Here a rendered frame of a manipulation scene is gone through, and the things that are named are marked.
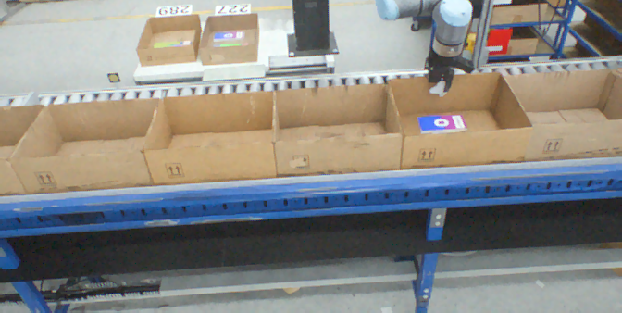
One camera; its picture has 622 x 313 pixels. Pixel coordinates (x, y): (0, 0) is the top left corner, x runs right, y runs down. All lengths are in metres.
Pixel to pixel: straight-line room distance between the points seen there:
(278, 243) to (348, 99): 0.56
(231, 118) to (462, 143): 0.80
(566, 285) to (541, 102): 0.98
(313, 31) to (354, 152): 1.12
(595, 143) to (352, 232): 0.83
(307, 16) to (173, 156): 1.20
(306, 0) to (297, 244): 1.22
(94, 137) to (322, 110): 0.83
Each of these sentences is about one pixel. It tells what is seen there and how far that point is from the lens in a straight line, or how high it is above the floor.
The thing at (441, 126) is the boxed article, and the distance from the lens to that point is 1.76.
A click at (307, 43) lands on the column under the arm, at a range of 2.54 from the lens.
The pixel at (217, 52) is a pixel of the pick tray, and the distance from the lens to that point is 2.49.
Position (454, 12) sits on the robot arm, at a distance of 1.53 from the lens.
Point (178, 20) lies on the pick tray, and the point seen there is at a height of 0.82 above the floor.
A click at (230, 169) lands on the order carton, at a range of 1.54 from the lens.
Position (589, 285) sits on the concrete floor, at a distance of 2.65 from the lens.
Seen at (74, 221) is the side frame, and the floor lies 0.81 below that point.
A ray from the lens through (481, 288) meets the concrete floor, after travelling 2.47.
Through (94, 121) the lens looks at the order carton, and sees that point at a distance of 1.89.
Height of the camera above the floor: 1.95
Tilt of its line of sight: 38 degrees down
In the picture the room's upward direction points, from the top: 3 degrees counter-clockwise
